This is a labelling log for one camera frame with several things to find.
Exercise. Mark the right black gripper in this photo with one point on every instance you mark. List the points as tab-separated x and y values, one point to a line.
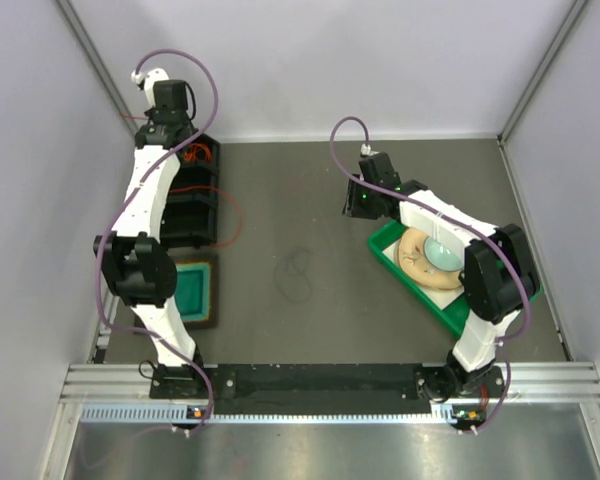
353	207

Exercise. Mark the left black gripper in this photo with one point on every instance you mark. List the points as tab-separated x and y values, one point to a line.
147	113

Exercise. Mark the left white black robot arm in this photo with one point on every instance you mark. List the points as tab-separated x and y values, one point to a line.
154	169

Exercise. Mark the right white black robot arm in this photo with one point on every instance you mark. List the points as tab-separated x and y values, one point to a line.
499	275

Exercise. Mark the beige painted ceramic plate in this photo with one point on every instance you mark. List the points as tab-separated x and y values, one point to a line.
411	259

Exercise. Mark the black compartment organizer bin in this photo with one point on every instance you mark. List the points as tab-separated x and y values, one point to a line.
190	217

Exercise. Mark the white square board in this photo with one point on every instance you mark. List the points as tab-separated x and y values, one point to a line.
441	298

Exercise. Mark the green plastic tray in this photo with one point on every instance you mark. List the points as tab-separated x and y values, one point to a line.
449	307

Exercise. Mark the teal sponge on black tray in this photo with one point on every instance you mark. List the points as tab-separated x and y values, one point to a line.
195	292

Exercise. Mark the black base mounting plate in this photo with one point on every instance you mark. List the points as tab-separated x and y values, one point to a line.
286	381

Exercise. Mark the grey slotted cable duct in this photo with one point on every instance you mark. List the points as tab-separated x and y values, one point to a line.
189	415

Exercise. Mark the aluminium front frame rail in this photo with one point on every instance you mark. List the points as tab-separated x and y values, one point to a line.
544	382

